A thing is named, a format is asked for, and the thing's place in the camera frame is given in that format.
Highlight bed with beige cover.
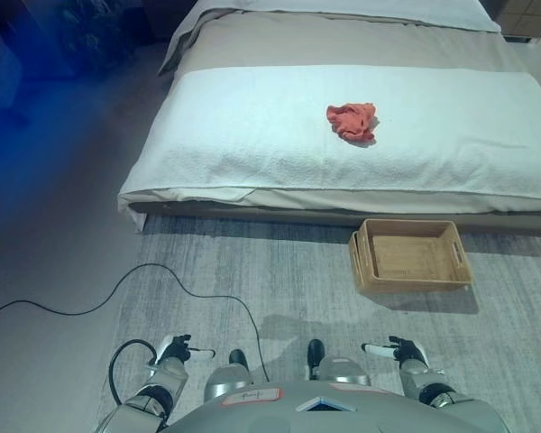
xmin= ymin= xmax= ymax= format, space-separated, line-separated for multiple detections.
xmin=116 ymin=0 xmax=541 ymax=234

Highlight grey robot torso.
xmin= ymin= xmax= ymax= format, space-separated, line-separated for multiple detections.
xmin=161 ymin=381 xmax=520 ymax=433

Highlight white folded duvet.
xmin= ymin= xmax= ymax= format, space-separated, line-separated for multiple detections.
xmin=193 ymin=0 xmax=502 ymax=33

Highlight long black floor cable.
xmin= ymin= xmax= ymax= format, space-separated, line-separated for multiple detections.
xmin=0 ymin=263 xmax=272 ymax=381

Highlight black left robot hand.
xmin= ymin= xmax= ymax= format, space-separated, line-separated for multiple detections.
xmin=155 ymin=334 xmax=215 ymax=367

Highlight silver right robot leg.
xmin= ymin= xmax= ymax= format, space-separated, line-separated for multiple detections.
xmin=307 ymin=338 xmax=371 ymax=389

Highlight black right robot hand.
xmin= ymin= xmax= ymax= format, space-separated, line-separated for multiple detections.
xmin=362 ymin=335 xmax=430 ymax=367

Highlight woven wicker basket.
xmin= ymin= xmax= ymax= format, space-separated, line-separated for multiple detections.
xmin=348 ymin=218 xmax=474 ymax=297

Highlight silver left robot leg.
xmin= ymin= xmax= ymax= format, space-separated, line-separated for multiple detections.
xmin=206 ymin=347 xmax=253 ymax=401

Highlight white textured blanket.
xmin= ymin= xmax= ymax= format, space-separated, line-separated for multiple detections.
xmin=118 ymin=66 xmax=541 ymax=216

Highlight red cloth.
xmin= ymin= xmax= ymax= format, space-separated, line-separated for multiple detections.
xmin=326 ymin=102 xmax=381 ymax=146

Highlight brown cardboard boxes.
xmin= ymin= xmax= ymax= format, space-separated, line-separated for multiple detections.
xmin=494 ymin=0 xmax=541 ymax=41

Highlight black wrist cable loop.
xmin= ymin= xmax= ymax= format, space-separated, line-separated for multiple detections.
xmin=107 ymin=338 xmax=164 ymax=410

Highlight silver robot leg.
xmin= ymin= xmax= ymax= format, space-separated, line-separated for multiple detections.
xmin=307 ymin=338 xmax=371 ymax=389
xmin=206 ymin=347 xmax=253 ymax=401

